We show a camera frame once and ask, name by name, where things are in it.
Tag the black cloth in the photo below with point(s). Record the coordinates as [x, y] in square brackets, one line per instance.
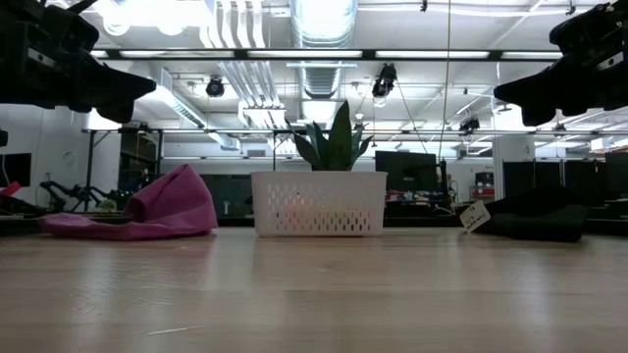
[535, 220]

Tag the dark wall monitor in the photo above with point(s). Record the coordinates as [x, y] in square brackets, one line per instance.
[17, 169]

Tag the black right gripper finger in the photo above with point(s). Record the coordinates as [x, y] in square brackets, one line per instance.
[537, 115]
[535, 90]

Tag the black shelf rack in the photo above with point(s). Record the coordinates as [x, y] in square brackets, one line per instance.
[140, 166]

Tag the red flat object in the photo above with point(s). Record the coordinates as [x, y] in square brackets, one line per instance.
[10, 188]

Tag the red storage box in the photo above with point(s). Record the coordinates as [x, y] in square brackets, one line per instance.
[483, 192]

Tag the black ceiling mounted camera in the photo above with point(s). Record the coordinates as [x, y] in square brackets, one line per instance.
[215, 88]
[469, 124]
[385, 81]

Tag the white perforated plastic basket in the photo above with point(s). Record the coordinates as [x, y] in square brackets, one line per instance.
[319, 184]

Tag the purple cloth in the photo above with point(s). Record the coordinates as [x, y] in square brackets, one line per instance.
[172, 206]

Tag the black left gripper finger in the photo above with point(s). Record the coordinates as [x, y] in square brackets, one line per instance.
[113, 87]
[118, 112]

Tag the silver ventilation duct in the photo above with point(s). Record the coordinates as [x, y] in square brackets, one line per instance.
[324, 78]

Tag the dark cabinet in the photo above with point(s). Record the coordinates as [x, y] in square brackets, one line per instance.
[230, 196]

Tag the background black robot arm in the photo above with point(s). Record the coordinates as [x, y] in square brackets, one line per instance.
[59, 188]

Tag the black horizontal rig beam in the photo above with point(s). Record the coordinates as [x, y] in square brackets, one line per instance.
[368, 54]

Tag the black partition panels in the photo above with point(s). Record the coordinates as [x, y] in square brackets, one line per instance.
[549, 174]

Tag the white handwritten paper tag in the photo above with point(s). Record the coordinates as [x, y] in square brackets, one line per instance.
[475, 216]

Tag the black computer monitor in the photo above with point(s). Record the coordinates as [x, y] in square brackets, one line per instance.
[404, 171]

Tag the green artificial snake plant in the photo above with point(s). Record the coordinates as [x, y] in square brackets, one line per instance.
[338, 142]

